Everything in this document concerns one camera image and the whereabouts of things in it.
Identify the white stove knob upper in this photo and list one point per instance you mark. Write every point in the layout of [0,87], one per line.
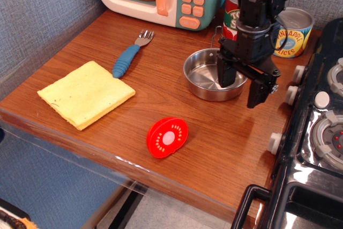
[298,74]

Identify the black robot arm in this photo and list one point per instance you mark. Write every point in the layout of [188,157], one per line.
[257,13]

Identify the small metal pot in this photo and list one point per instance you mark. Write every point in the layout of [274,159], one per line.
[200,70]

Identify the pineapple slices can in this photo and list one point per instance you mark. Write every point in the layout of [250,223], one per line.
[295,28]

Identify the white stove knob middle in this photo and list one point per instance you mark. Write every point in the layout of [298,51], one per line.
[291,94]

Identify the white stove knob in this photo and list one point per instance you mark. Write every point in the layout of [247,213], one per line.
[274,143]
[298,74]
[291,94]

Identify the orange fuzzy object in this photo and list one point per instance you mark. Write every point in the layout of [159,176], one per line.
[10,220]

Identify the black toy stove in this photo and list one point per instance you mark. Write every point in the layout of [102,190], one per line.
[306,189]

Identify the tomato sauce can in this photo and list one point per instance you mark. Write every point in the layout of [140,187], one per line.
[231,15]

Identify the white stove knob lower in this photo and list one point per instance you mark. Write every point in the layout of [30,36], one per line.
[274,143]

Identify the red toy tomato half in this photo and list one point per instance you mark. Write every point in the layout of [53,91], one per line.
[166,136]

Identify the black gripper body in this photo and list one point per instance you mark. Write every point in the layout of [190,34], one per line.
[251,52]

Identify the yellow folded cloth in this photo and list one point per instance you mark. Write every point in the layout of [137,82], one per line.
[86,94]

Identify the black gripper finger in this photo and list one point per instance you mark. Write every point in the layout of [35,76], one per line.
[260,89]
[226,72]

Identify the blue handled fork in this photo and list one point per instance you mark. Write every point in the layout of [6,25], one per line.
[124,61]

